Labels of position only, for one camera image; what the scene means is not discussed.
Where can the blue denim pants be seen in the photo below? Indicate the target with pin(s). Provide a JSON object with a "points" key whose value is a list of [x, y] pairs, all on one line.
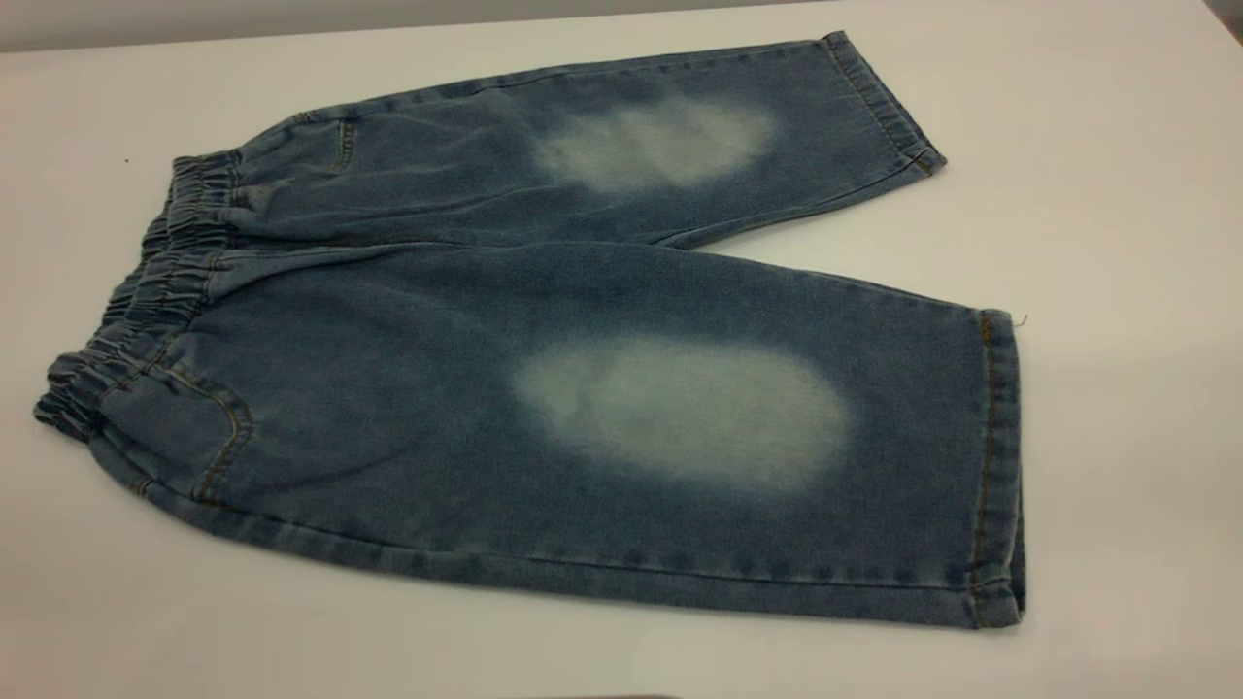
{"points": [[388, 388]]}

